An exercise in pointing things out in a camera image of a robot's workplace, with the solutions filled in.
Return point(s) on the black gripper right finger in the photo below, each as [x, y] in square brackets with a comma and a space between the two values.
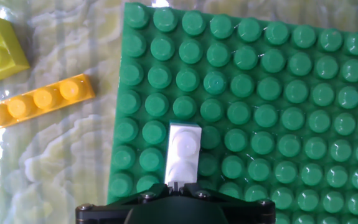
[253, 214]

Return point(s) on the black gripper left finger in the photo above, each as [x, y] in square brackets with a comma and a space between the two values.
[104, 214]

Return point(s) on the white four-stud brick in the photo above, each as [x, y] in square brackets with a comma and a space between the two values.
[183, 155]

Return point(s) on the amber four-stud brick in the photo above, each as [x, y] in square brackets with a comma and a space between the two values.
[38, 99]

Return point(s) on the green marble pattern mat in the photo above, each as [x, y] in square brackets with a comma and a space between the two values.
[57, 155]

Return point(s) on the green studded baseplate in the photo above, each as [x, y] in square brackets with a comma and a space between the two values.
[259, 109]

